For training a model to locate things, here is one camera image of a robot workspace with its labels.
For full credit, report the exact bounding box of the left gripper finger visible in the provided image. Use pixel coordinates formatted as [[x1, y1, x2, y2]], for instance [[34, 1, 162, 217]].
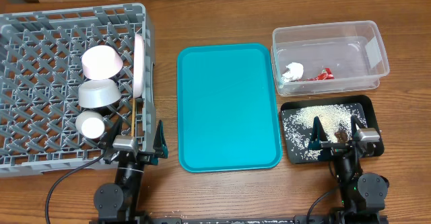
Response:
[[98, 117, 123, 149], [153, 120, 168, 152]]

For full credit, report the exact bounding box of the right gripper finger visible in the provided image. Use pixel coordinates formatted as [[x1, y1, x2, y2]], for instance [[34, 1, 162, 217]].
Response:
[[308, 116, 329, 149], [351, 115, 366, 140]]

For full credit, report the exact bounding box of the food scraps and rice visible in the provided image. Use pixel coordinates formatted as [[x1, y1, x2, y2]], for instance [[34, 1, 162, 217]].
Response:
[[281, 103, 368, 164]]

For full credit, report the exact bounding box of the white paper cup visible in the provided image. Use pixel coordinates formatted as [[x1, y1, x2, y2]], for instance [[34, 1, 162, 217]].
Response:
[[75, 110, 105, 139]]

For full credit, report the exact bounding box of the wooden chopstick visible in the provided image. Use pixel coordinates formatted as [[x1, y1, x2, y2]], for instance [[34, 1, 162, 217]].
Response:
[[131, 98, 136, 137]]

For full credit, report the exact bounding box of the grey metal bowl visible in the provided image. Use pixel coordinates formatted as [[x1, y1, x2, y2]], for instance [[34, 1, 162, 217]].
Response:
[[78, 79, 121, 108]]

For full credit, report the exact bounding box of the red snack wrapper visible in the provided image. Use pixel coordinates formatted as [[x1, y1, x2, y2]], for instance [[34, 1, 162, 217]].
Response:
[[307, 68, 334, 81]]

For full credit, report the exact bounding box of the white tissue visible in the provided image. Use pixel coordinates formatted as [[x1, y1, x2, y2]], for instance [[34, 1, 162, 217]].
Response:
[[281, 62, 304, 83]]

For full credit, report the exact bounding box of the small pink bowl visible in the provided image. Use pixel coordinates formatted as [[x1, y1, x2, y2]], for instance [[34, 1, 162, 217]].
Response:
[[81, 45, 123, 80]]

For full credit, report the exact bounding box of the large white plate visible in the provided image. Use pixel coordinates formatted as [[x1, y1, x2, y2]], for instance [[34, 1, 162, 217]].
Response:
[[133, 34, 145, 98]]

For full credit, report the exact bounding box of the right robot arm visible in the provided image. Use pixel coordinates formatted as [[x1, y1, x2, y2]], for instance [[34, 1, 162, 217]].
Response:
[[305, 116, 389, 223]]

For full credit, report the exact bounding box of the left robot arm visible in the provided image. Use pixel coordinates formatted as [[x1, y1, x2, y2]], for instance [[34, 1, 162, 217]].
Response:
[[94, 119, 168, 223]]

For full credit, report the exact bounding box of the black food waste tray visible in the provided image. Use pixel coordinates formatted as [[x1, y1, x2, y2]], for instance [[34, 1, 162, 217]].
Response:
[[279, 95, 385, 165]]

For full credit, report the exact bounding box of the clear plastic waste bin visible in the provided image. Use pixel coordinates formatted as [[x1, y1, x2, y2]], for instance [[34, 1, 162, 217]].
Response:
[[271, 20, 390, 97]]

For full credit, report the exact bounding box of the teal serving tray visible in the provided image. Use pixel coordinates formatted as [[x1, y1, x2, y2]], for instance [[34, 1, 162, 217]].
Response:
[[177, 43, 282, 173]]

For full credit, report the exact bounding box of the grey plastic dish rack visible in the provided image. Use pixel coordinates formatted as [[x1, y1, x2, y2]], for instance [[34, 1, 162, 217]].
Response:
[[1, 3, 156, 178]]

